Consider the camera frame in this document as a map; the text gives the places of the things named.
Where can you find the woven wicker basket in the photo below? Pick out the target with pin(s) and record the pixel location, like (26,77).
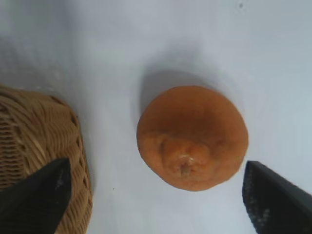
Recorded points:
(36,126)

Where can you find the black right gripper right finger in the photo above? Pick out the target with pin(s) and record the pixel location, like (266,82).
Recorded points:
(282,209)

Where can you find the knobbly orange fruit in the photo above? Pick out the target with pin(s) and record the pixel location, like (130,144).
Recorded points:
(192,126)

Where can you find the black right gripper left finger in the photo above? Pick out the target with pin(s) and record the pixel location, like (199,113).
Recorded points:
(34,202)

